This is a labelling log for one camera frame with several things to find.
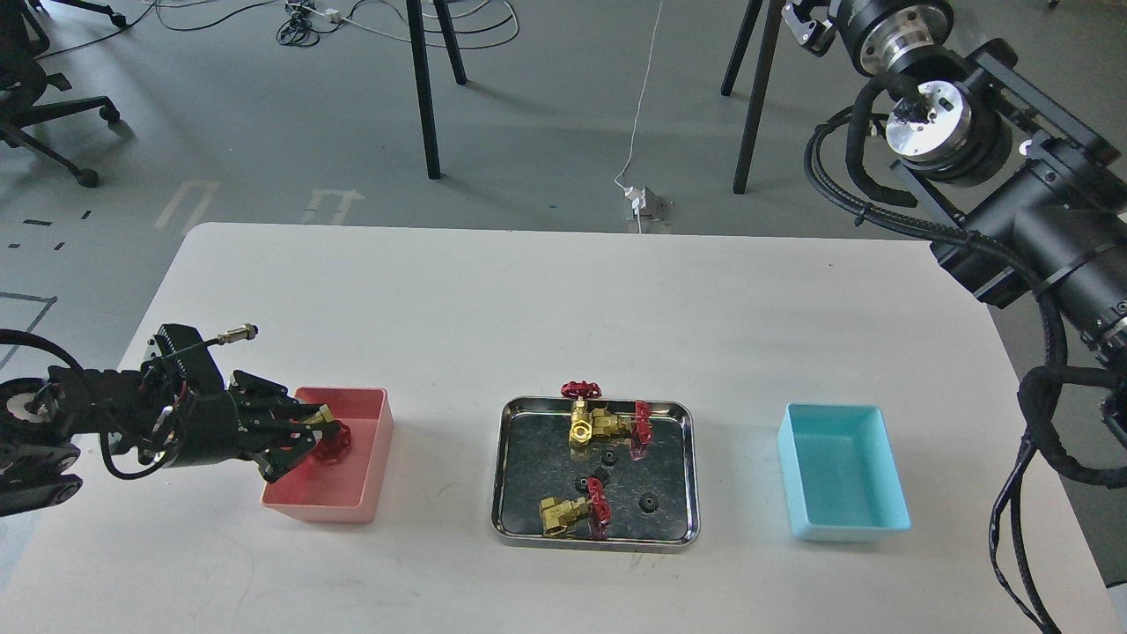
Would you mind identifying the black office chair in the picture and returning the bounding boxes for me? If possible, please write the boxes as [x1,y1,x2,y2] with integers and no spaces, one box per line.
[1,1,121,188]

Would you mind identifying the shiny metal tray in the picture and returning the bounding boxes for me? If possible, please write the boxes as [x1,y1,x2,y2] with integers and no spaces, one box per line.
[491,396,700,551]

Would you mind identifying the white cable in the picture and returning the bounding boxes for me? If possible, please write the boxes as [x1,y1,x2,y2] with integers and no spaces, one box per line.
[613,0,665,235]

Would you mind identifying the black table leg right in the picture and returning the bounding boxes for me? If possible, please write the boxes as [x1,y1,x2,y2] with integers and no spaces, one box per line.
[720,1,784,195]

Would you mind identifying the black table leg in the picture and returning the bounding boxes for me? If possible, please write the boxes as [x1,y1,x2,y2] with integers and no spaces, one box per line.
[405,0,442,180]
[720,1,784,195]

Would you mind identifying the black table leg left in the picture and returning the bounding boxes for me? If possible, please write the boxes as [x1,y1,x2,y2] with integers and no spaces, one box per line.
[405,0,442,180]

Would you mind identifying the brass valve two red handles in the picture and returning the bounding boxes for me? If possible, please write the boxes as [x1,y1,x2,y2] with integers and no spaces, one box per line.
[560,381,653,461]

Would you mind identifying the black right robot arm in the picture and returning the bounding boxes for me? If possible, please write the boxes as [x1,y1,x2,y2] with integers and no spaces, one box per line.
[781,1,1126,633]

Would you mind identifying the brass valve red handle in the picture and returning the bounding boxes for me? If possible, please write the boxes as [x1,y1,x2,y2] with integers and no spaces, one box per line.
[307,404,353,464]
[538,486,612,539]

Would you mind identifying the brass valve front red handle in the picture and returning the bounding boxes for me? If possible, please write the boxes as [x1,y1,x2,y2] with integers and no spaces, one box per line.
[538,486,612,539]

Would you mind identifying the light blue plastic box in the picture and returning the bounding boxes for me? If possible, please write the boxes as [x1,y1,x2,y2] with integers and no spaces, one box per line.
[777,402,912,542]

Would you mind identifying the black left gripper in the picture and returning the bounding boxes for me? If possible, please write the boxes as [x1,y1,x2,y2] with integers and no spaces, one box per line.
[141,322,334,484]

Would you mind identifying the white power adapter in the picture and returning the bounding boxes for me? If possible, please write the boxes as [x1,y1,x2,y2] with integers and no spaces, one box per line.
[623,186,669,224]

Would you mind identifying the pink plastic box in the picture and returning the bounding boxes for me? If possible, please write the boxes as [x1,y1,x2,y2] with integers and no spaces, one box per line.
[261,387,394,523]

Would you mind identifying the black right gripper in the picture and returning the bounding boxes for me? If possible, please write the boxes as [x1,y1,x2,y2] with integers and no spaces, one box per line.
[782,0,881,57]

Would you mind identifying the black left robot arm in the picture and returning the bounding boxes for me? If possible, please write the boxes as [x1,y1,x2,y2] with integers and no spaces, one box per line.
[1,324,350,515]

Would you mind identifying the black cable bundle floor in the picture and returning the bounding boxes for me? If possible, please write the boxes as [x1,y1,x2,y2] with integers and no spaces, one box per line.
[41,1,522,59]

